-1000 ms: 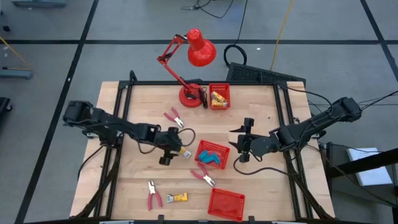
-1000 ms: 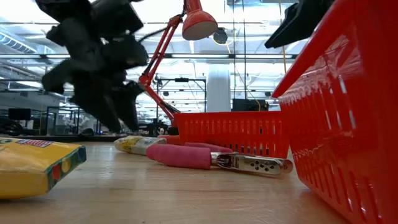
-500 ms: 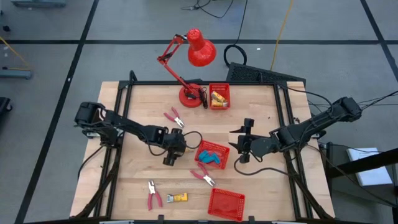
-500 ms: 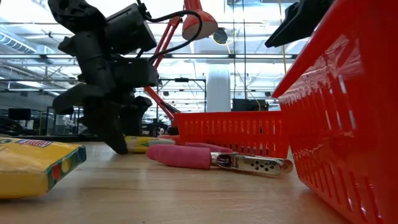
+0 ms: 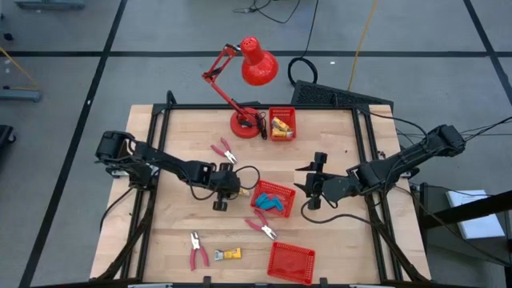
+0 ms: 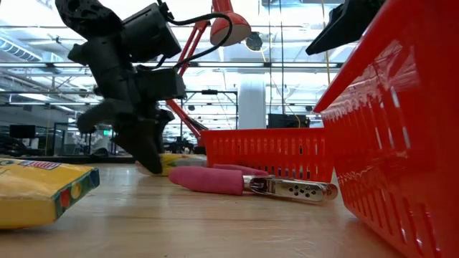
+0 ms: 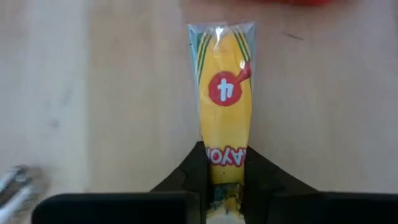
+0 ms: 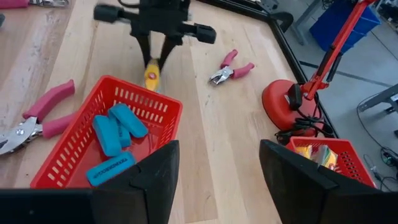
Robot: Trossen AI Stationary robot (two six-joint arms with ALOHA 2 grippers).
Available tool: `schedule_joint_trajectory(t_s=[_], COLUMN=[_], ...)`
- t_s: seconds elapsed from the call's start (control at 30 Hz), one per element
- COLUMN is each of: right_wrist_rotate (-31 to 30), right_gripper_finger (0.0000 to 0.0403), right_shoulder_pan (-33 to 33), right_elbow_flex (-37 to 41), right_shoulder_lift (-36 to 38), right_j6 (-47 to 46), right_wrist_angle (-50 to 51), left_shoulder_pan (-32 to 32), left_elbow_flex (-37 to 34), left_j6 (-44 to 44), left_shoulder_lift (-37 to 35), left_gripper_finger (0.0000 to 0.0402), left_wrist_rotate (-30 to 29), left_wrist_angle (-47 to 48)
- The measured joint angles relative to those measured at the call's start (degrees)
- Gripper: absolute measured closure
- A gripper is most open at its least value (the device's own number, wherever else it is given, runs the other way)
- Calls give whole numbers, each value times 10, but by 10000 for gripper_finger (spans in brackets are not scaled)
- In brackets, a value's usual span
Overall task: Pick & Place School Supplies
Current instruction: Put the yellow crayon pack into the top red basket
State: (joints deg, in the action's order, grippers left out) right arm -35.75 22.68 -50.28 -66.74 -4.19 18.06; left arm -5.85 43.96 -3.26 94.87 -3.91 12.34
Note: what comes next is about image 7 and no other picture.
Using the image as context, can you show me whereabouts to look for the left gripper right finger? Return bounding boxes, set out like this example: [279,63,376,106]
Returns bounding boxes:
[242,146,318,224]

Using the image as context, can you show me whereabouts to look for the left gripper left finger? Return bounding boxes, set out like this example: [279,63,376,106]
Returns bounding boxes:
[150,141,215,224]

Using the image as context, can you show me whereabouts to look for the yellow crayons pack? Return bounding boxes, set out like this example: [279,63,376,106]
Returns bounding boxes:
[187,21,257,220]

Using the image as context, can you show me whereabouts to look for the red plastic basket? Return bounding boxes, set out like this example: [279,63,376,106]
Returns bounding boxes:
[248,0,332,6]

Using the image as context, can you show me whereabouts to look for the pink handled pliers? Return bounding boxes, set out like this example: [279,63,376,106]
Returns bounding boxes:
[0,164,50,224]

